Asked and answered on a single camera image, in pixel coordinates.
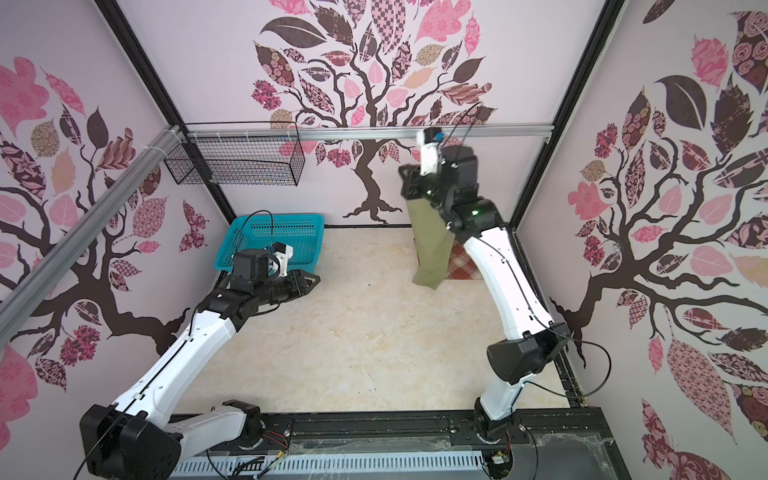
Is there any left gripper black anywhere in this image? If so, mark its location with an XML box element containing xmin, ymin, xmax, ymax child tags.
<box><xmin>254</xmin><ymin>268</ymin><xmax>321</xmax><ymax>306</ymax></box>

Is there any olive green skirt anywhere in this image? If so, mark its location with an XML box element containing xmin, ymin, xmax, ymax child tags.
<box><xmin>406</xmin><ymin>199</ymin><xmax>455</xmax><ymax>290</ymax></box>

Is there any red plaid skirt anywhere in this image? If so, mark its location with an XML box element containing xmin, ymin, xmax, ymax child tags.
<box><xmin>412</xmin><ymin>235</ymin><xmax>482</xmax><ymax>289</ymax></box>

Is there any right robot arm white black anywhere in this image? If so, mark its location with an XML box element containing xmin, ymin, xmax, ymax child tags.
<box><xmin>398</xmin><ymin>142</ymin><xmax>571</xmax><ymax>442</ymax></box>

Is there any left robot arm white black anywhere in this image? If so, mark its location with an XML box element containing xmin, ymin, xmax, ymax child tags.
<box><xmin>79</xmin><ymin>243</ymin><xmax>321</xmax><ymax>479</ymax></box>

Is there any teal plastic basket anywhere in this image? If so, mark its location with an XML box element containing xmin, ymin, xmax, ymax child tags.
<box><xmin>214</xmin><ymin>214</ymin><xmax>325</xmax><ymax>273</ymax></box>

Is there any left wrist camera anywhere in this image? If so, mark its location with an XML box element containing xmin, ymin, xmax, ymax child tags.
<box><xmin>268</xmin><ymin>242</ymin><xmax>293</xmax><ymax>277</ymax></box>

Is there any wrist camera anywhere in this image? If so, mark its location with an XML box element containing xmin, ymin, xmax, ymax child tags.
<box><xmin>416</xmin><ymin>127</ymin><xmax>444</xmax><ymax>176</ymax></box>
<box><xmin>268</xmin><ymin>242</ymin><xmax>293</xmax><ymax>277</ymax></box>

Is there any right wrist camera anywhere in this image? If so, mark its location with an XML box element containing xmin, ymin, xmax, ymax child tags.
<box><xmin>416</xmin><ymin>127</ymin><xmax>444</xmax><ymax>176</ymax></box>

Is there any black wire basket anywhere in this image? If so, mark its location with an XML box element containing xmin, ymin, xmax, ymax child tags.
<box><xmin>164</xmin><ymin>120</ymin><xmax>305</xmax><ymax>187</ymax></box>

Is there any aluminium rail back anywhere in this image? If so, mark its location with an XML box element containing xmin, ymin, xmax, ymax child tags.
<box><xmin>187</xmin><ymin>123</ymin><xmax>554</xmax><ymax>141</ymax></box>

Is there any aluminium rail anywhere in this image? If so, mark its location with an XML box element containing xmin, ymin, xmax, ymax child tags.
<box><xmin>187</xmin><ymin>123</ymin><xmax>554</xmax><ymax>141</ymax></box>
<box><xmin>1</xmin><ymin>125</ymin><xmax>183</xmax><ymax>345</ymax></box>

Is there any aluminium rail left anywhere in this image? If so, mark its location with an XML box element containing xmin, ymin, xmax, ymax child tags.
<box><xmin>1</xmin><ymin>125</ymin><xmax>183</xmax><ymax>345</ymax></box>

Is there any white slotted cable duct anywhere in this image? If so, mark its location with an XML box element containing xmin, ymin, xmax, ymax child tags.
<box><xmin>171</xmin><ymin>451</ymin><xmax>485</xmax><ymax>479</ymax></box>

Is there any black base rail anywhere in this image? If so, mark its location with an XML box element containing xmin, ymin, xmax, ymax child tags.
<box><xmin>187</xmin><ymin>407</ymin><xmax>629</xmax><ymax>479</ymax></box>

